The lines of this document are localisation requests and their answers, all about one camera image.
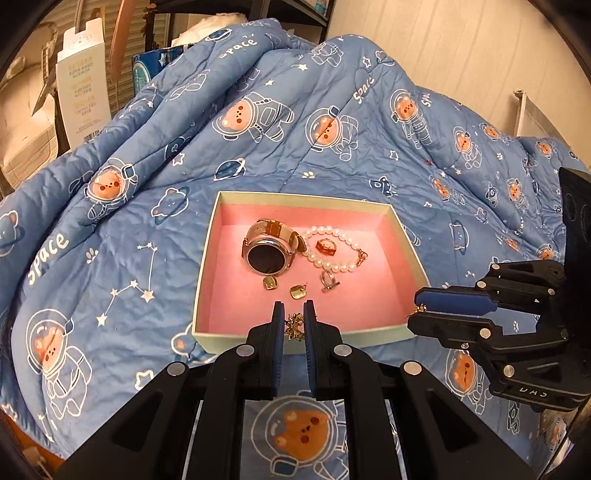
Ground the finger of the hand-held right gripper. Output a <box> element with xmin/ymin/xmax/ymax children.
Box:
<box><xmin>406</xmin><ymin>310</ymin><xmax>514</xmax><ymax>385</ymax></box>
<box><xmin>414</xmin><ymin>261</ymin><xmax>568</xmax><ymax>333</ymax></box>

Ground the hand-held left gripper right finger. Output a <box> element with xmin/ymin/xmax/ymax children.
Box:
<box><xmin>302</xmin><ymin>299</ymin><xmax>541</xmax><ymax>480</ymax></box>

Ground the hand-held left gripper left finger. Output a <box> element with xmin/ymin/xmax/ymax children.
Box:
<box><xmin>54</xmin><ymin>300</ymin><xmax>284</xmax><ymax>480</ymax></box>

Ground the mint green box pink inside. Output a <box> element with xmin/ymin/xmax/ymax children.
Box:
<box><xmin>191</xmin><ymin>190</ymin><xmax>430</xmax><ymax>355</ymax></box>

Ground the pearl bracelet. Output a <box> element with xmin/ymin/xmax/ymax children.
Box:
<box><xmin>298</xmin><ymin>224</ymin><xmax>370</xmax><ymax>274</ymax></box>

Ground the rose gold wrist watch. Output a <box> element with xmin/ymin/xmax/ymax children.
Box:
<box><xmin>242</xmin><ymin>218</ymin><xmax>308</xmax><ymax>278</ymax></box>

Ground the grey fabric rack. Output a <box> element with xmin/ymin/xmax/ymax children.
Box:
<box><xmin>514</xmin><ymin>90</ymin><xmax>578</xmax><ymax>139</ymax></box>

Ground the blue astronaut bear blanket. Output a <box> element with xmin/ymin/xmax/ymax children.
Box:
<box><xmin>0</xmin><ymin>17</ymin><xmax>591</xmax><ymax>480</ymax></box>

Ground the blue tissue pack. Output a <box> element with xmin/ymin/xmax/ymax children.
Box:
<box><xmin>131</xmin><ymin>45</ymin><xmax>181</xmax><ymax>90</ymax></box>

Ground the black metal shelf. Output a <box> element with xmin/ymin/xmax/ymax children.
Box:
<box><xmin>143</xmin><ymin>0</ymin><xmax>331</xmax><ymax>47</ymax></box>

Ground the tall white carton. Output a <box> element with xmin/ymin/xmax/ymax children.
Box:
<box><xmin>55</xmin><ymin>7</ymin><xmax>114</xmax><ymax>147</ymax></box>

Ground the white plastic bag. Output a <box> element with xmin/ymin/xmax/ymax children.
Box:
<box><xmin>173</xmin><ymin>11</ymin><xmax>245</xmax><ymax>47</ymax></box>

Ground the white baby high chair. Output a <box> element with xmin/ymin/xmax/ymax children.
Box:
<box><xmin>0</xmin><ymin>37</ymin><xmax>63</xmax><ymax>188</ymax></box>

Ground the louvered wardrobe door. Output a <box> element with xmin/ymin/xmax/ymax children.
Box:
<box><xmin>41</xmin><ymin>0</ymin><xmax>174</xmax><ymax>93</ymax></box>

